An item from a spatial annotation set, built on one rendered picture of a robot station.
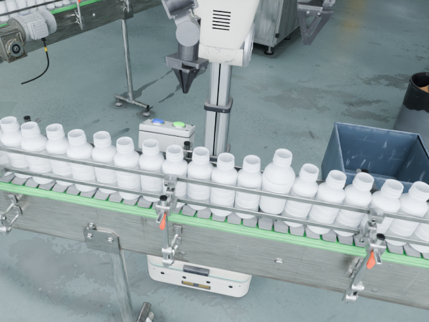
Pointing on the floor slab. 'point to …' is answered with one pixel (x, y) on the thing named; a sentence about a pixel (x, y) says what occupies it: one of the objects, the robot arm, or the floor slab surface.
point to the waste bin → (415, 108)
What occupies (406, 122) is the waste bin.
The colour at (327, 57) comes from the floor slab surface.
